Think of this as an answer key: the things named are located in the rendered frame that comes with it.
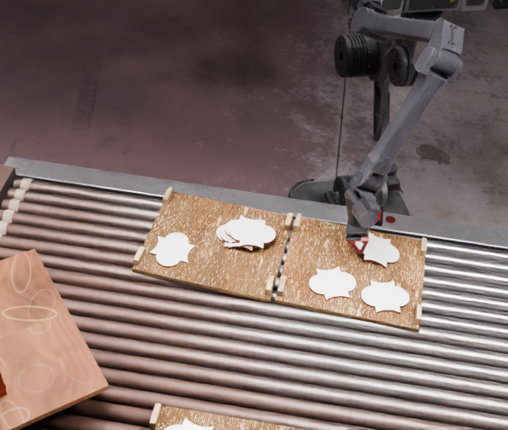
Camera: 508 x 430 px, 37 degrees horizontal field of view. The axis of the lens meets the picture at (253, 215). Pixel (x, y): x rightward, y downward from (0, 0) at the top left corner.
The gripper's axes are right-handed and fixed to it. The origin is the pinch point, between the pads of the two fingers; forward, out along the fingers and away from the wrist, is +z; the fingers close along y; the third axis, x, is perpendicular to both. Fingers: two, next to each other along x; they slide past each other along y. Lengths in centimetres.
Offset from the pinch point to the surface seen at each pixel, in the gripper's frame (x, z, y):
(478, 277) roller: -33.4, 14.8, 1.3
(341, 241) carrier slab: 6.6, 1.3, 2.2
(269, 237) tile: 26.1, -7.7, -6.2
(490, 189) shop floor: -35, 109, 155
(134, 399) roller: 48, -8, -66
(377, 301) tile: -6.6, 4.2, -19.3
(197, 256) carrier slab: 45.5, -9.5, -16.6
